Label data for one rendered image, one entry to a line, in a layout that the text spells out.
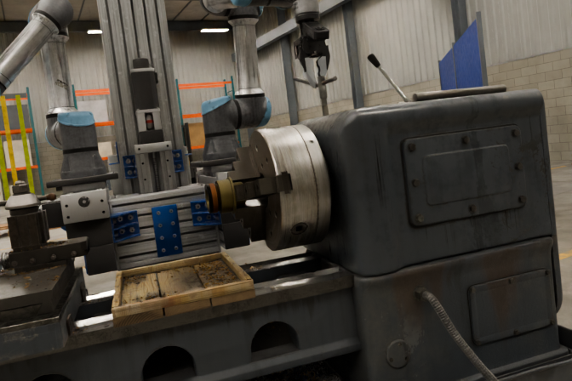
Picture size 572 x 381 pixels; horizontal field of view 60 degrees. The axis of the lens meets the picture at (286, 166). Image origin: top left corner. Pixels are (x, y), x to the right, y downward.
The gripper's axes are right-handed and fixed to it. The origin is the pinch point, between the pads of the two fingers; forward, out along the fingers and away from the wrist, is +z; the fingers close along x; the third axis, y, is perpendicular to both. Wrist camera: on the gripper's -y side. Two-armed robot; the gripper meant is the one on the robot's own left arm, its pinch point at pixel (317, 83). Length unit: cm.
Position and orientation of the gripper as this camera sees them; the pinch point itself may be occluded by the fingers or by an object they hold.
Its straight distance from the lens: 147.9
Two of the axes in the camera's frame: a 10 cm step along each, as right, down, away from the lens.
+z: 1.2, 9.9, 0.6
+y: -2.9, -0.2, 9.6
